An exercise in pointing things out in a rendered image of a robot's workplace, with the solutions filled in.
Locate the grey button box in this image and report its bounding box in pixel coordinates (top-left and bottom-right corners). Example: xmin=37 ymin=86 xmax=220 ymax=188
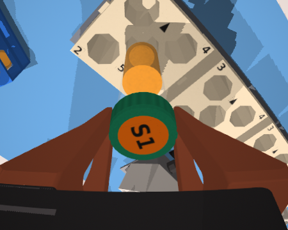
xmin=118 ymin=150 xmax=179 ymax=192

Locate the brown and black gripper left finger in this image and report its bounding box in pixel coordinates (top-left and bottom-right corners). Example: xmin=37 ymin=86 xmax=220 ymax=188
xmin=0 ymin=107 xmax=113 ymax=191

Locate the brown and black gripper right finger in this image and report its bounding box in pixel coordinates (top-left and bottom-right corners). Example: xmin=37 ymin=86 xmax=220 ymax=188
xmin=173 ymin=107 xmax=288 ymax=213

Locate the blue bench mat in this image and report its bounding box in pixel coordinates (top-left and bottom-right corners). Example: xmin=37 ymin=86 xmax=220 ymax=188
xmin=0 ymin=0 xmax=288 ymax=160

